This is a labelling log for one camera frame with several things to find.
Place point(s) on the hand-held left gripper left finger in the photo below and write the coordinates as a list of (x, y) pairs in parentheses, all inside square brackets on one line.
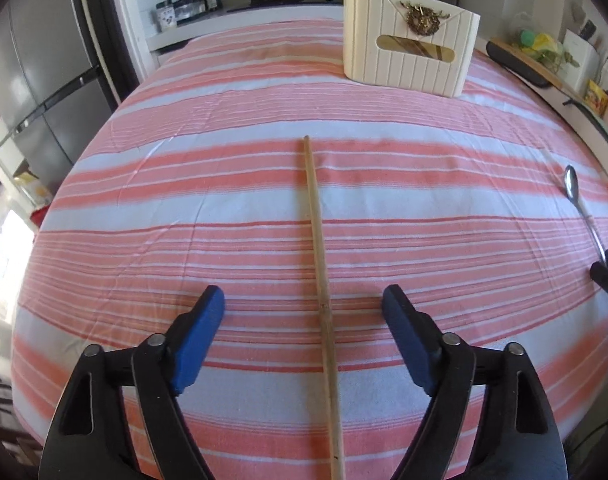
[(203, 340)]

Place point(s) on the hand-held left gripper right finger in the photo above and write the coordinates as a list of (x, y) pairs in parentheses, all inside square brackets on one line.
[(404, 340)]

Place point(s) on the large metal spoon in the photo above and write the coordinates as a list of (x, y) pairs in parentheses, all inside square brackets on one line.
[(571, 185)]

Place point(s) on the wooden chopstick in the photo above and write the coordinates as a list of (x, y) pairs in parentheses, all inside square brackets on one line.
[(320, 260)]

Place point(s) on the white ribbed utensil holder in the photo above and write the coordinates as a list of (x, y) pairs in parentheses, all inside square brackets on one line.
[(404, 60)]

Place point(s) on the pink striped tablecloth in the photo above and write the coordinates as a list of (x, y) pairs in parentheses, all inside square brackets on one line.
[(233, 185)]

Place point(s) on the yellow snack packet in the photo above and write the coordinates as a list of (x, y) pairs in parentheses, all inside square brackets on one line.
[(596, 96)]

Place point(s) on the wooden cutting board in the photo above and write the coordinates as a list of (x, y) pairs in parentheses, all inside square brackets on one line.
[(559, 82)]

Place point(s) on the white countertop appliance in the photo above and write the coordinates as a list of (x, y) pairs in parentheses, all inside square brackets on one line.
[(579, 60)]

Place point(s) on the green and yellow bags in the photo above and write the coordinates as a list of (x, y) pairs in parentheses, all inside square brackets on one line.
[(541, 42)]

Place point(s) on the yellow carton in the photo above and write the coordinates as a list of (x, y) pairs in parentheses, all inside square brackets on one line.
[(33, 187)]

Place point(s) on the dark lid spice jar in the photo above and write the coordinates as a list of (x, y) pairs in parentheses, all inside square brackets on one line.
[(166, 17)]

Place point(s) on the clear spice jar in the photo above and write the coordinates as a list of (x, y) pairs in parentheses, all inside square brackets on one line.
[(187, 11)]

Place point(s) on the grey refrigerator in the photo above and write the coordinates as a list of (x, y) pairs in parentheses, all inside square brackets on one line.
[(28, 60)]

